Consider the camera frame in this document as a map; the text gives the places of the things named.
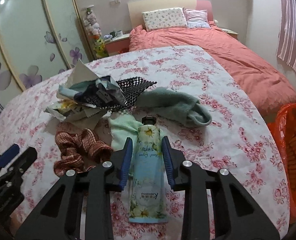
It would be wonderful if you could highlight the pink striped pillow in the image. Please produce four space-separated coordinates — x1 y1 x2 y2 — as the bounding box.
183 8 210 29

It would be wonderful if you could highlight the light green cloth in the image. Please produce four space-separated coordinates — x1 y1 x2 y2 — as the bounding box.
108 113 142 178

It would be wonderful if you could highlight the floral white bedsheet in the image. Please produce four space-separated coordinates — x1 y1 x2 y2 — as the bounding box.
0 46 290 236

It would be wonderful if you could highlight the pink white nightstand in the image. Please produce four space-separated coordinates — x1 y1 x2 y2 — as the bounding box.
105 34 130 56

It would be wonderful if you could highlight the grey crumpled paper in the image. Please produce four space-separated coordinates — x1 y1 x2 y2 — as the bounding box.
63 60 98 88

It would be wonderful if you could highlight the beige pink headboard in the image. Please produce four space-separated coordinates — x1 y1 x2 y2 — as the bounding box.
128 0 214 29

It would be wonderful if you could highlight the stuffed toy tower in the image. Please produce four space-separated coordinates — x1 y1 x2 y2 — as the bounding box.
83 5 108 59

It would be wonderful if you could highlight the floral hand cream tube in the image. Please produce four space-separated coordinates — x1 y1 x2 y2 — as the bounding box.
129 116 167 224

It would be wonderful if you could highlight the grey-green sock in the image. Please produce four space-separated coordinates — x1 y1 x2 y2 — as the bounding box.
136 87 212 128

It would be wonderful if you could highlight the orange lined trash basket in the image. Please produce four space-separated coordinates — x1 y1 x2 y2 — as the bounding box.
268 103 296 224

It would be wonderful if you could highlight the blue snack wrapper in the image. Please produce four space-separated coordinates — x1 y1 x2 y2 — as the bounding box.
58 75 127 108

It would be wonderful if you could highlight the brown woven fabric strap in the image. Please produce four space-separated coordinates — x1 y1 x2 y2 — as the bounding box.
53 128 114 178

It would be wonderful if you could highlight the pink striped curtain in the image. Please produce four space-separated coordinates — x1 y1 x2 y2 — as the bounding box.
277 0 296 73

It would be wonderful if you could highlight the black foam mesh sleeve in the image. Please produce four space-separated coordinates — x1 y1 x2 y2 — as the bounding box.
84 76 158 113

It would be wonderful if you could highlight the yellow crumpled wrapper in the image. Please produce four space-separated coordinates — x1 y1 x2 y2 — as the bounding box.
44 100 107 129

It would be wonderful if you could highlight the salmon pink duvet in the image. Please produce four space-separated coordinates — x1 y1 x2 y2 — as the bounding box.
129 25 296 116

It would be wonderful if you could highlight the white mug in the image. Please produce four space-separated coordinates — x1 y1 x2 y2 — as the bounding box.
115 30 123 37

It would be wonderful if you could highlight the floral sliding wardrobe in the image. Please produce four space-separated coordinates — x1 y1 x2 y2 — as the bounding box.
0 0 93 114

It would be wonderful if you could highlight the far white nightstand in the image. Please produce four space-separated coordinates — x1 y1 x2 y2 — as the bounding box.
220 28 239 40

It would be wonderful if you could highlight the floral white pillow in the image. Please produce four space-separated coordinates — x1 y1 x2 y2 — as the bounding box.
142 7 188 31

